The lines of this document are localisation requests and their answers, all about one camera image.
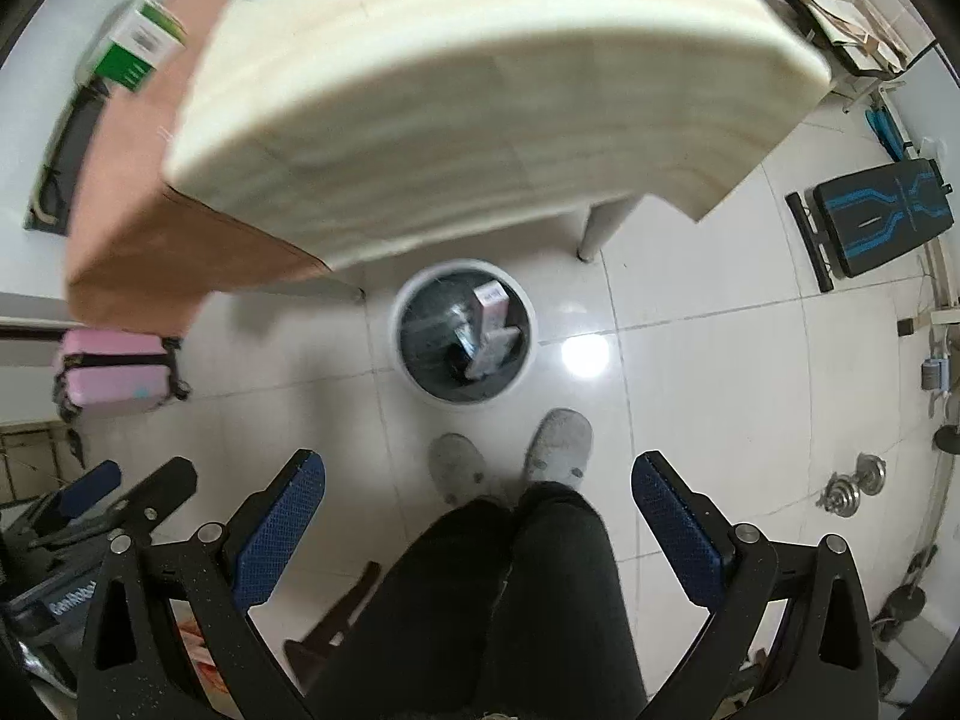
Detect pink and white carton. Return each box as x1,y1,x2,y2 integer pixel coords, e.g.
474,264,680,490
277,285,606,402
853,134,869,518
471,281,509,331

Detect light wooden table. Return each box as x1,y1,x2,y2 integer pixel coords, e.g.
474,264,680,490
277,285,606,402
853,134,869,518
161,0,833,271

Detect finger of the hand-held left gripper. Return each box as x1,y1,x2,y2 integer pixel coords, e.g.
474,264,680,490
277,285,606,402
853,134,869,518
28,459,123,542
45,456,200,550

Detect white round trash bin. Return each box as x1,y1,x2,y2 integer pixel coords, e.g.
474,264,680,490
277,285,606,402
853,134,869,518
388,261,539,407

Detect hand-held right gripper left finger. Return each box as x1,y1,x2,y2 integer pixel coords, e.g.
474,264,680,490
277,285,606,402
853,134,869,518
77,449,327,720

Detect black and blue workout bench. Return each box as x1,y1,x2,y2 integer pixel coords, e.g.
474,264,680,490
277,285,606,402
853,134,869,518
785,159,960,293

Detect white and grey carton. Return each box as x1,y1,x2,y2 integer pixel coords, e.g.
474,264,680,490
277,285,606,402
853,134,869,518
454,326,520,381

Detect metal dumbbell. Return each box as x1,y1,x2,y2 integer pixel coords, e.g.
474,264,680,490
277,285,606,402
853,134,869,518
817,454,890,520

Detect black weight plates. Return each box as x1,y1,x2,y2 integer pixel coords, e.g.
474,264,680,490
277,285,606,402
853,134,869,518
874,547,938,642

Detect brown cardboard sheet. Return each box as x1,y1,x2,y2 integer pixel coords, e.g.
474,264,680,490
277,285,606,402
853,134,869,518
64,0,368,335

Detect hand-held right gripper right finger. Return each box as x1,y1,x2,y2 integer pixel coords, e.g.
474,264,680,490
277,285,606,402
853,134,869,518
631,451,880,720

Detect green and white box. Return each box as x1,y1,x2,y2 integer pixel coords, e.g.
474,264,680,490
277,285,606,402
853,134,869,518
75,0,188,95

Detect chair with beige cloths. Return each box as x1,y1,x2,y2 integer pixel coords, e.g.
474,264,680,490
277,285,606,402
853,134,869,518
763,0,912,113

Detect pink suitcase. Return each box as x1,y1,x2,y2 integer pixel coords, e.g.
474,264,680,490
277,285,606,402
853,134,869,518
52,328,190,422

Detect person's legs in black pants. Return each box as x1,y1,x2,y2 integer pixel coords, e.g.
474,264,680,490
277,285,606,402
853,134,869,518
307,481,646,720

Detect grey slipper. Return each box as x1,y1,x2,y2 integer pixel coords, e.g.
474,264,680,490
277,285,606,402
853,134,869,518
523,409,593,488
427,433,490,507

